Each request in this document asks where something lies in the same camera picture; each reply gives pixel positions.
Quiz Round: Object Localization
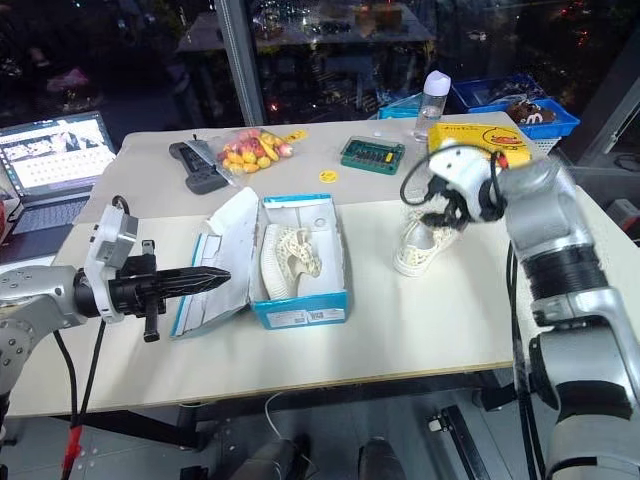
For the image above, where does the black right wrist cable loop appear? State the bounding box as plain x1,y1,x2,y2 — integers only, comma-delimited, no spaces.
399,147,504,207

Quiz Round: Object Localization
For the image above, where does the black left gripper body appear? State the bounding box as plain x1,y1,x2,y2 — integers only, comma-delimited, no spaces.
107,239,169,344

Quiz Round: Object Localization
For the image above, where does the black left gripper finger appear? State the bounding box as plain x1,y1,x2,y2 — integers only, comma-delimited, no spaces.
154,266,232,283
154,279,231,302

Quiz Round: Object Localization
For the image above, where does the brown plush toy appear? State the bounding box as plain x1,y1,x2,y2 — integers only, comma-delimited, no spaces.
505,99,558,126

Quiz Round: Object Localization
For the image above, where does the cream lattice sneaker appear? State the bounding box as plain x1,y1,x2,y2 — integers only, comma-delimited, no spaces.
392,206,464,278
259,223,322,301

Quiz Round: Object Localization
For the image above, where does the black handheld controller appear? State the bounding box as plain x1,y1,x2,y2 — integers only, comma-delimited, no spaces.
168,139,230,196

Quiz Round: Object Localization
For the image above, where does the black table frame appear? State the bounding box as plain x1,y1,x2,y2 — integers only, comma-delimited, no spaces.
4,367,519,451

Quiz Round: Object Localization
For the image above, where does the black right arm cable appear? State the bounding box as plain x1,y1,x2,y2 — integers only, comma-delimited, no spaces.
505,240,547,480

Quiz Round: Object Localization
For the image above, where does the blue plastic bin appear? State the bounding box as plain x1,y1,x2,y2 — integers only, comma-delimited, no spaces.
449,72,582,142

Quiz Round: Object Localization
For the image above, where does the open laptop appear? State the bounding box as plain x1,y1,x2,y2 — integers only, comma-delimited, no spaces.
0,110,118,265

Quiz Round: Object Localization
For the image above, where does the yellow box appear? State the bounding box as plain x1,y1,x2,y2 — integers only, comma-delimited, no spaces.
427,122,532,170

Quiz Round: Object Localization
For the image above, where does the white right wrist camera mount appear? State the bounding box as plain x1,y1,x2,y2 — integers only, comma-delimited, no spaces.
428,144,507,224

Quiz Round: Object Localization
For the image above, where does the grey window frame post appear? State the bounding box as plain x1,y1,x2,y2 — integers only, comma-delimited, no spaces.
215,0,266,128

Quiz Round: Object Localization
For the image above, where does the dark rounded shape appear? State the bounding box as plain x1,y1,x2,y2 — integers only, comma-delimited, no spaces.
357,436,407,480
230,433,314,480

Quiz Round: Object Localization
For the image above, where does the bag of toy fruits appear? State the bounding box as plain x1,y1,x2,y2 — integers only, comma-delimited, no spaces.
209,126,296,177

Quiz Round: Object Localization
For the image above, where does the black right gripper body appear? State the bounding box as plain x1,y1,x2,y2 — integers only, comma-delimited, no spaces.
425,175,470,213

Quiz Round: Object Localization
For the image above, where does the white basket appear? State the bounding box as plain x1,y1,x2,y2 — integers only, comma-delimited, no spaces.
519,133,564,160

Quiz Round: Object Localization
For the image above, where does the green screwdriver bit case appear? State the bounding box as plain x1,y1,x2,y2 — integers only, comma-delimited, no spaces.
340,135,406,176

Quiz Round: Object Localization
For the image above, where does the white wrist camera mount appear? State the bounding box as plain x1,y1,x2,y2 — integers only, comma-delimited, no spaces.
82,203,139,324
428,144,507,224

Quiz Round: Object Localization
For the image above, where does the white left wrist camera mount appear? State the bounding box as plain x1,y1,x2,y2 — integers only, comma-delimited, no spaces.
82,203,139,324

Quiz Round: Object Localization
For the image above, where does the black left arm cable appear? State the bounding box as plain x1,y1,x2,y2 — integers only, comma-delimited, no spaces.
51,193,131,474

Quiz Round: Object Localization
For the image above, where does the black metal floor bracket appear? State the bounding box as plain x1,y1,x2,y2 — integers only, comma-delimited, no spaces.
426,403,489,480

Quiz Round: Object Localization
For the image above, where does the thin white cable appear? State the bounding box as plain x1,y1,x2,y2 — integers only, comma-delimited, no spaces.
264,390,286,441

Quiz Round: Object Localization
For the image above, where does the clear bottle with white cap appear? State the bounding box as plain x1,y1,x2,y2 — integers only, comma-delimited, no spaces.
412,70,453,144

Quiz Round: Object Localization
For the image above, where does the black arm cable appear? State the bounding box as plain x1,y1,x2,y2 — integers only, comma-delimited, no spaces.
51,193,131,474
505,240,547,480

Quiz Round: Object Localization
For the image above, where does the blue white cardboard shoebox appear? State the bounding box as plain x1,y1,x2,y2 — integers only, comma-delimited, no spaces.
168,186,350,340

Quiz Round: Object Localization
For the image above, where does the light blue flat tray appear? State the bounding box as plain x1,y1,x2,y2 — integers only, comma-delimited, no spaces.
377,92,430,121

